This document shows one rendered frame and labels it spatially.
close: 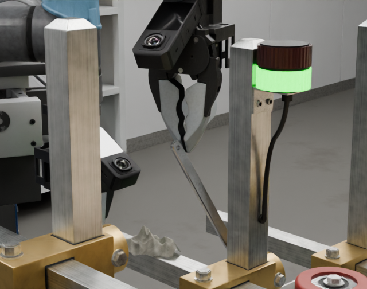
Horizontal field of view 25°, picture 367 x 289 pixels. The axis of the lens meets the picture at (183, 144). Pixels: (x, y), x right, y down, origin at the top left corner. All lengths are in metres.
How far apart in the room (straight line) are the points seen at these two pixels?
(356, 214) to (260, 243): 0.23
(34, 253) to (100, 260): 0.07
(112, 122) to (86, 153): 3.37
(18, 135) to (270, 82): 0.57
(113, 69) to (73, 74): 3.29
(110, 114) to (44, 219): 0.69
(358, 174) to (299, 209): 2.73
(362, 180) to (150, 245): 0.31
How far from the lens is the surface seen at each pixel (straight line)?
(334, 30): 6.55
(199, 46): 0.97
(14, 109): 1.35
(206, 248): 3.41
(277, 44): 0.91
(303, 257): 1.22
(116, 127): 4.09
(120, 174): 1.08
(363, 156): 1.16
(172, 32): 0.93
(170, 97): 1.00
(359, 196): 1.18
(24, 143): 1.36
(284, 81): 0.89
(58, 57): 0.77
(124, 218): 3.76
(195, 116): 0.99
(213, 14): 1.01
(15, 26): 1.11
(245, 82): 0.94
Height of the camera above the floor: 1.26
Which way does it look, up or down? 15 degrees down
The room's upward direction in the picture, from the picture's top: straight up
